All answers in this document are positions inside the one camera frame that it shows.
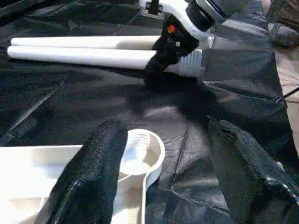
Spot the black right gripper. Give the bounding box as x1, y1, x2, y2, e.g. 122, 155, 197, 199
143, 14, 199, 86

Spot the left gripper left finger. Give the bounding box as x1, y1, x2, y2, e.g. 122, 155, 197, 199
35, 119, 128, 224

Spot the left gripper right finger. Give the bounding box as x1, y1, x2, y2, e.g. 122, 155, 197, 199
208, 119, 299, 224

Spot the white plastic table top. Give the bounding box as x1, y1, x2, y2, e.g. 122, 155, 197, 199
0, 128, 166, 224

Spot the white plastic table leg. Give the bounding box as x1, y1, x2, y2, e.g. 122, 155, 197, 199
7, 45, 208, 79
10, 35, 164, 50

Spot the black plastic mat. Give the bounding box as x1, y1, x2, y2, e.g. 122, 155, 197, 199
0, 0, 299, 224

